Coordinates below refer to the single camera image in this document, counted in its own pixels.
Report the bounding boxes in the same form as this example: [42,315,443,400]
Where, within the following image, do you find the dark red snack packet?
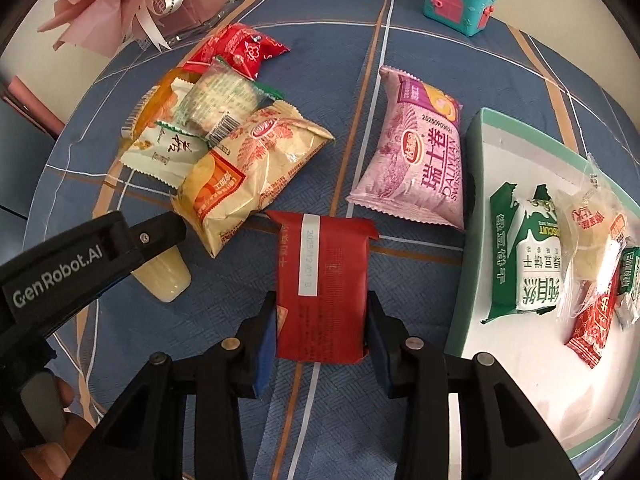
[263,210,379,365]

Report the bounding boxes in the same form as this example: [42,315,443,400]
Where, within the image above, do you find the small red snack packet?
[181,23,291,81]

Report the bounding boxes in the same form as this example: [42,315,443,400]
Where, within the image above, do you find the teal-edged white box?
[444,107,640,461]

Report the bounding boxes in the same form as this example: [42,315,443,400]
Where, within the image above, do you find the beige chips packet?
[171,101,335,259]

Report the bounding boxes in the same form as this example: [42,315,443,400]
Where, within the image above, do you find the white jelly cup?
[132,245,192,303]

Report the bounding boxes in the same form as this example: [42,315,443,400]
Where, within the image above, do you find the long red wafer packet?
[565,275,621,371]

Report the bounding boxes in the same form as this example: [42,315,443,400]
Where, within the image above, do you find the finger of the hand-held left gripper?
[126,212,187,280]

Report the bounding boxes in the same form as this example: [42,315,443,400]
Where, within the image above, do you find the clear green-edged snack packet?
[172,56,284,147]

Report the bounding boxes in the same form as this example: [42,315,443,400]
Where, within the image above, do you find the green white oat packet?
[614,246,640,331]

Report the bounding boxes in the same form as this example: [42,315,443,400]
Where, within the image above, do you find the orange cake packet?
[121,67,201,141]

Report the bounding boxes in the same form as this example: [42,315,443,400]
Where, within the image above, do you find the pink roll cake packet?
[346,65,467,232]

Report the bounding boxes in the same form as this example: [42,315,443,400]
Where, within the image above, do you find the pink panel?
[0,76,67,139]

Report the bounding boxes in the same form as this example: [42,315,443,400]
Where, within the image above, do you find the white snack packet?
[120,121,211,188]

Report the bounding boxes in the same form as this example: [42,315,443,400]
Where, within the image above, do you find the pink paper flower bouquet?
[37,0,201,58]

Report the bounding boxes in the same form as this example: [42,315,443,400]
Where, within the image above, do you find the round pastry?
[552,152,628,321]

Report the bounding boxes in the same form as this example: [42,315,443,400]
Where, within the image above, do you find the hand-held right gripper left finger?
[82,291,279,480]

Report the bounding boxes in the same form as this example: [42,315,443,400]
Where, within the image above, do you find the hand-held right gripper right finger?
[366,290,578,480]

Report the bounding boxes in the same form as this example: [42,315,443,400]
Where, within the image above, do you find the person's left hand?
[25,379,97,480]

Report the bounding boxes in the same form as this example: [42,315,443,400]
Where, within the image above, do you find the green white biscuit packet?
[481,182,566,324]

